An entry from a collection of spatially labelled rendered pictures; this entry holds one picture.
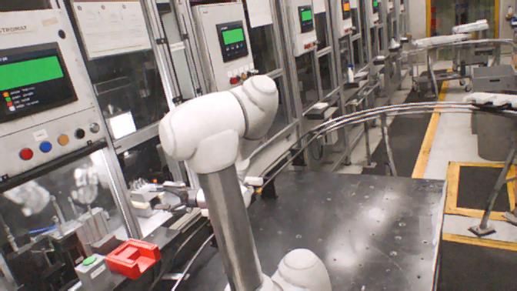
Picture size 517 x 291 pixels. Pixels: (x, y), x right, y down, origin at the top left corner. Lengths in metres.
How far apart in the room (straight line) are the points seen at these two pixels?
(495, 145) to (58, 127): 3.62
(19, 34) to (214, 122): 0.72
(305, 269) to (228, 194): 0.37
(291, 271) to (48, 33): 1.08
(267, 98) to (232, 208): 0.29
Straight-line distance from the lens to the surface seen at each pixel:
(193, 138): 0.80
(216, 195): 0.88
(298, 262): 1.13
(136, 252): 1.44
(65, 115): 1.33
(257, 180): 1.86
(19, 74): 1.26
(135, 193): 1.73
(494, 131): 3.93
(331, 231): 1.73
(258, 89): 0.86
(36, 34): 1.33
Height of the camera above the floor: 1.66
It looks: 18 degrees down
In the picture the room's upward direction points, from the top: 11 degrees counter-clockwise
